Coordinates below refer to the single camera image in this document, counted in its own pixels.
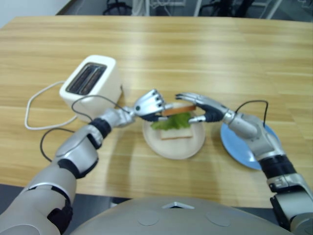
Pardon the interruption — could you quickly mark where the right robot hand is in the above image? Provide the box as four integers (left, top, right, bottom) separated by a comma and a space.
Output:
175, 92, 233, 124

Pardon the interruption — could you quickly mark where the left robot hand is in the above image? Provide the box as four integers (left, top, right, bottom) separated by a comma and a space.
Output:
133, 89, 175, 122

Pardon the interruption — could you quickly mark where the bread slice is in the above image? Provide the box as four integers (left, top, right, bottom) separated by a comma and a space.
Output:
162, 105, 197, 117
159, 128, 194, 141

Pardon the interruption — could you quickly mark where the green lettuce leaf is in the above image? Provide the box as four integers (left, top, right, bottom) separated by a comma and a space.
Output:
150, 112, 193, 131

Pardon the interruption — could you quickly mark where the blue plate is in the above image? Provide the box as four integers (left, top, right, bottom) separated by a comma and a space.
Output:
220, 121, 281, 171

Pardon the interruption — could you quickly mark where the cream plate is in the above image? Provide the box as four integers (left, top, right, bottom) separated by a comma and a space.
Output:
142, 101, 206, 160

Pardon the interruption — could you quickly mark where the cream toaster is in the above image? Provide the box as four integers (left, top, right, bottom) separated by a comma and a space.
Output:
59, 55, 123, 123

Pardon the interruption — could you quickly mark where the robot body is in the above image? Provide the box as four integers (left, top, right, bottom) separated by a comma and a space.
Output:
69, 197, 294, 235

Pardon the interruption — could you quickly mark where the black cable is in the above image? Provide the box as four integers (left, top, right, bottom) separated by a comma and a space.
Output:
40, 94, 130, 163
234, 99, 269, 128

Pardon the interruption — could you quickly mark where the white cord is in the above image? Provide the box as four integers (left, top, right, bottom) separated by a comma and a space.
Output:
24, 81, 78, 131

